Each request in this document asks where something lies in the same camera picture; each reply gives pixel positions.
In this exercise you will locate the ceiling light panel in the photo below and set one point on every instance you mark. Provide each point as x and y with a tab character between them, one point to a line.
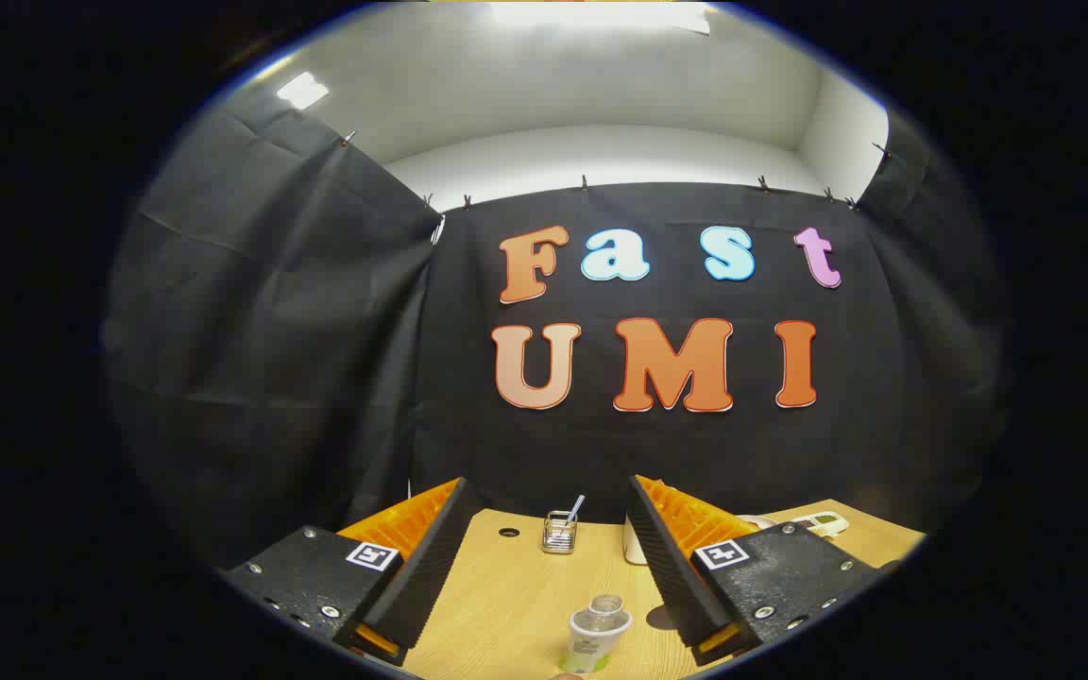
302	91
601	13

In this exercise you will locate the white green label juice bottle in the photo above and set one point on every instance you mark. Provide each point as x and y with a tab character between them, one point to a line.
591	640

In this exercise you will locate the metal mesh utensil holder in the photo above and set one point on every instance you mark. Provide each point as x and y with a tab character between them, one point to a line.
559	538

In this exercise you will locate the wooden table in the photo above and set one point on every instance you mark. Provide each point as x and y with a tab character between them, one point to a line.
506	604

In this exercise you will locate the round white plate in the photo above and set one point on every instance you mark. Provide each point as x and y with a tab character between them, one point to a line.
757	520

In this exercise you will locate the white toaster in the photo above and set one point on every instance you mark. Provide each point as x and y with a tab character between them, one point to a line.
633	548

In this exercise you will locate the black backdrop cloth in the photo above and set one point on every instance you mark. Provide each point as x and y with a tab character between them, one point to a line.
317	331

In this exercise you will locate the white divided dish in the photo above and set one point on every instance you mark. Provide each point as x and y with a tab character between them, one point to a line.
823	522

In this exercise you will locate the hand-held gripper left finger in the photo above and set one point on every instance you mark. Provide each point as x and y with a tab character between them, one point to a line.
431	567

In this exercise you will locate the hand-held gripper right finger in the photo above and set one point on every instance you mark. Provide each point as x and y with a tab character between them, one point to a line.
671	576

